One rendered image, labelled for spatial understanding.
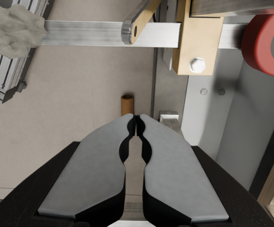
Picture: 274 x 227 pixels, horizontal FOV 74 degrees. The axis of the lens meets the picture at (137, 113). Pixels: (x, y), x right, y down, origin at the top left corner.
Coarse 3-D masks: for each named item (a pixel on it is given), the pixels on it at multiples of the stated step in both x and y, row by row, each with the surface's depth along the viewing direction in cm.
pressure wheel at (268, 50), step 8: (256, 16) 21; (264, 16) 20; (272, 16) 19; (248, 24) 22; (256, 24) 20; (264, 24) 19; (272, 24) 19; (248, 32) 21; (256, 32) 20; (264, 32) 19; (272, 32) 19; (248, 40) 21; (256, 40) 20; (264, 40) 20; (272, 40) 20; (248, 48) 21; (256, 48) 20; (264, 48) 20; (272, 48) 20; (248, 56) 22; (256, 56) 21; (264, 56) 20; (272, 56) 20; (248, 64) 24; (256, 64) 21; (264, 64) 21; (272, 64) 21; (264, 72) 22; (272, 72) 21
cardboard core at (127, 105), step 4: (124, 96) 118; (128, 96) 119; (132, 96) 117; (124, 100) 113; (128, 100) 113; (132, 100) 115; (124, 104) 114; (128, 104) 114; (132, 104) 116; (124, 108) 116; (128, 108) 115; (132, 108) 118; (124, 112) 117; (128, 112) 117; (132, 112) 119; (132, 136) 128
